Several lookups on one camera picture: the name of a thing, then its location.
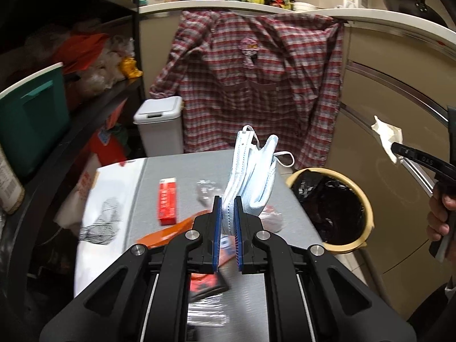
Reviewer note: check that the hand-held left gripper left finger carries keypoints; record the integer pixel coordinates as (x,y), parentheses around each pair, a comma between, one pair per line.
(216,235)

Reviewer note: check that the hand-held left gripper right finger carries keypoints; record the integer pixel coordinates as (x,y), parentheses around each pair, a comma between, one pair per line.
(238,242)

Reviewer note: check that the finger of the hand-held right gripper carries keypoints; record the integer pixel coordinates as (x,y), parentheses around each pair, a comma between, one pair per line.
(424,160)

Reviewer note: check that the red and clear plastic scrap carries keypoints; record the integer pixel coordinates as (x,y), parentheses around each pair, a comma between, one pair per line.
(272,219)

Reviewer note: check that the clear plastic wrapper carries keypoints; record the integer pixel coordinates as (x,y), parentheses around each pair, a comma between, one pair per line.
(208,192)
(206,313)

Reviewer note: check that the cream paper napkin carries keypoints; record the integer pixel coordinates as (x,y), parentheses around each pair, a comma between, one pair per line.
(386,133)

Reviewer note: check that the small red box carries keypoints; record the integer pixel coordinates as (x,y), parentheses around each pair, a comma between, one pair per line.
(168,203)

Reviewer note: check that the light blue face mask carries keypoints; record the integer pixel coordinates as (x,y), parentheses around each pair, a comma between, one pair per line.
(249,171)

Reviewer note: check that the black plastic bin liner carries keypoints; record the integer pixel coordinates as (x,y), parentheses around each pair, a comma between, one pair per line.
(331,210)

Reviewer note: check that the grey bucket with yellow rim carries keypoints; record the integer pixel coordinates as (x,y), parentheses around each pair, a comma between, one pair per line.
(342,248)

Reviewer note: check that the person's right hand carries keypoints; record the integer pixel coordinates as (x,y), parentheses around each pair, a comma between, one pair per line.
(436,224)

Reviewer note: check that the grey tablecloth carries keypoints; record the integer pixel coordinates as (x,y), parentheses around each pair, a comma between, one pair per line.
(185,171)

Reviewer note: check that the beige kitchen cabinet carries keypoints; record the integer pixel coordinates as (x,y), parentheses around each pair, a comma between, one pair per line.
(392,89)

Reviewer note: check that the white lidded bin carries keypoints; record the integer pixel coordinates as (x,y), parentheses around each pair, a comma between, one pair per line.
(160,135)

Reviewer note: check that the white printed sack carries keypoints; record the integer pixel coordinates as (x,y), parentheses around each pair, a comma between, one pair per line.
(107,185)

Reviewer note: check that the red plaid shirt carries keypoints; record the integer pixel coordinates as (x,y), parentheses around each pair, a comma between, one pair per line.
(228,107)

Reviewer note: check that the green bag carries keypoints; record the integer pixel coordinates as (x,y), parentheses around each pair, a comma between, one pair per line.
(121,133)

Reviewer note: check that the orange printed sack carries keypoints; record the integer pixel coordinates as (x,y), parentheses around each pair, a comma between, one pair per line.
(107,146)

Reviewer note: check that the white kitchen countertop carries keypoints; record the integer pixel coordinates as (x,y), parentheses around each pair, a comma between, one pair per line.
(392,22)

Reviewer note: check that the yellow plastic bag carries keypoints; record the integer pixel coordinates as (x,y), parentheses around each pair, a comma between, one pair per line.
(131,68)

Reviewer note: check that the stack of white plates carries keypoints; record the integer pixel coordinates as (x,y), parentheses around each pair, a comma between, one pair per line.
(306,6)

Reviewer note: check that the translucent bag of white items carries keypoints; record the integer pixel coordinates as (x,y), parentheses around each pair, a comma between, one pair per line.
(103,71)

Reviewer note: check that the teal storage box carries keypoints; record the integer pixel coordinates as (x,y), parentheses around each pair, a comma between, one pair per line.
(32,128)

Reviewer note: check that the dark jar with paper label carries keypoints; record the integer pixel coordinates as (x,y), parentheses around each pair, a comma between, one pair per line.
(9,185)

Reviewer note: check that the large orange plastic bag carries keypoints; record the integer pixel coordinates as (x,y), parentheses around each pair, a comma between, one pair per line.
(82,48)

